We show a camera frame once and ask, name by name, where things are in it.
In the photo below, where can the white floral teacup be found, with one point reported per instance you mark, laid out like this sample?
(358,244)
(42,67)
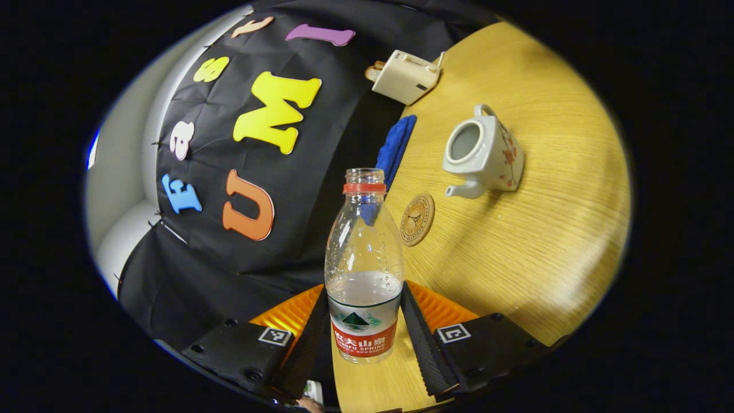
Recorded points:
(493,160)

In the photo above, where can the black backdrop cloth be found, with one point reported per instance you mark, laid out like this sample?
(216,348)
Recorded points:
(200,275)

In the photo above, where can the blue folded towel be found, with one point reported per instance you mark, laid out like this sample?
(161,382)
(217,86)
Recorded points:
(395,146)

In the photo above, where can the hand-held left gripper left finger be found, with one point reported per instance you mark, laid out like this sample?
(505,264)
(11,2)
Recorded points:
(307,355)

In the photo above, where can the white toaster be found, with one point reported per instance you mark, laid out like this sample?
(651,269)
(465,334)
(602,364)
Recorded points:
(404,77)

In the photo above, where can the round wooden coaster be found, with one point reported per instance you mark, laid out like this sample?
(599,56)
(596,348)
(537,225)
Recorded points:
(417,221)

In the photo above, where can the clear plastic water bottle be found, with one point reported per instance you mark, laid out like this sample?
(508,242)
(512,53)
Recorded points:
(364,252)

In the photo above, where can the bread slice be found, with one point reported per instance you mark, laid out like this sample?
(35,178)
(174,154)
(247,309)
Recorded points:
(374,71)

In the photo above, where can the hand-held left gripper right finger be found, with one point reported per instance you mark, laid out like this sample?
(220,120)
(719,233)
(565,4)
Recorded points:
(427,355)

